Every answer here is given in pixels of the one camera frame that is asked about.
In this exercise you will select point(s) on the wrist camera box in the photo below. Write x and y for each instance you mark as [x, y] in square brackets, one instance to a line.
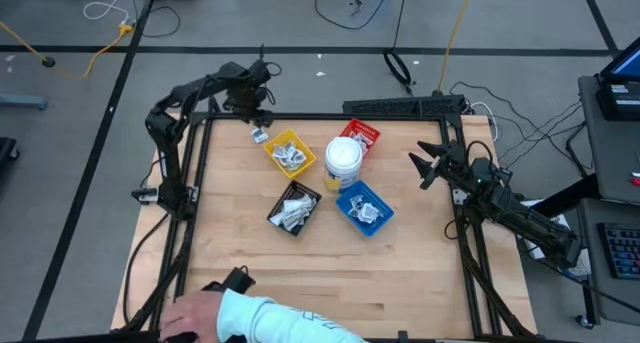
[484, 172]
[266, 119]

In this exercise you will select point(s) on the grey desk with keyboard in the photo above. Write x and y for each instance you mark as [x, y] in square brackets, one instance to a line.
[615, 303]

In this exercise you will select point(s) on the blue plastic mesh basket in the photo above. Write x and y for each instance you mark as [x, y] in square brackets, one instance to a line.
[382, 208]

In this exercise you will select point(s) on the black desk beam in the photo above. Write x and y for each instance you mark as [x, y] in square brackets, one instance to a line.
[565, 198]

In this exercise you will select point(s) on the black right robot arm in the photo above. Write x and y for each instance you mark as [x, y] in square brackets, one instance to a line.
[525, 218]

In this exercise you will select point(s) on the black round floor plug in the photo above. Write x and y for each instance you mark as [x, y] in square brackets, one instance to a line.
[48, 61]

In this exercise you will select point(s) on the black aluminium table frame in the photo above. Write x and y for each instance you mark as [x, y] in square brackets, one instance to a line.
[325, 116]

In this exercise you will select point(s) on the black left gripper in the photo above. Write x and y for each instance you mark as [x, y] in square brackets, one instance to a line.
[245, 100]

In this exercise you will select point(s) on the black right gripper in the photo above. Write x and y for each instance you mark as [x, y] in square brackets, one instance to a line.
[452, 163]

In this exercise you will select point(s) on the red object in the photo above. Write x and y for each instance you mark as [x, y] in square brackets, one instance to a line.
[636, 179]

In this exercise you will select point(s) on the green-tinted bandage strip packet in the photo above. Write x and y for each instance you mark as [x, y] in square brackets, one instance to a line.
[291, 226]
[297, 217]

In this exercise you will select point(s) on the grey equipment foot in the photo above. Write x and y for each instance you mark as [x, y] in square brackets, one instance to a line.
[22, 101]

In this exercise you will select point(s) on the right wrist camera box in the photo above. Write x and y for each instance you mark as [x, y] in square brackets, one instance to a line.
[484, 172]

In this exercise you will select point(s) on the white disinfecting wipes canister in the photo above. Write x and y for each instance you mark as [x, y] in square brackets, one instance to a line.
[343, 163]

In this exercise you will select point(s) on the small white yellow canister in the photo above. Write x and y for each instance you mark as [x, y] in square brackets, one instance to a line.
[584, 269]

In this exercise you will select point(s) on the yellow plastic basket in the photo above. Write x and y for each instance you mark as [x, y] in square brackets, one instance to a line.
[307, 155]

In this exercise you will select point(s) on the black caster wheel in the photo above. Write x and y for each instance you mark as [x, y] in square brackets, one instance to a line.
[582, 321]

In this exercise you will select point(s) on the red plastic mesh basket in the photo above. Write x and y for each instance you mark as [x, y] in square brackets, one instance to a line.
[370, 128]

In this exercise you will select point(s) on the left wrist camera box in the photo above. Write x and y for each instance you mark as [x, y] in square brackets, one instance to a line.
[266, 119]

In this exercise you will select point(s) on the grey desk with laptop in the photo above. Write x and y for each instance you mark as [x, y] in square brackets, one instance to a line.
[610, 158]

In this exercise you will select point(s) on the neomycin ointment packet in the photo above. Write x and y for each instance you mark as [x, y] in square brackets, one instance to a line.
[361, 137]
[367, 144]

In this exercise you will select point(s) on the black keyboard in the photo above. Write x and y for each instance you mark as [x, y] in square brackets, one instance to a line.
[622, 250]

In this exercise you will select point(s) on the person's forearm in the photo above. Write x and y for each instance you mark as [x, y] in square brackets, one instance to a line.
[270, 323]

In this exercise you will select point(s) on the person's hand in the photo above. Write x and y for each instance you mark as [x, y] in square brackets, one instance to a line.
[192, 315]

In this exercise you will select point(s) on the black plastic mesh basket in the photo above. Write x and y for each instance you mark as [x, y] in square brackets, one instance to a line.
[280, 198]

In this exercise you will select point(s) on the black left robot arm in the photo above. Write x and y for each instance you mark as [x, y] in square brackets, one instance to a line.
[170, 173]

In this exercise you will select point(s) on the black laptop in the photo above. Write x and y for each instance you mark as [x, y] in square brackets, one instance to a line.
[625, 83]

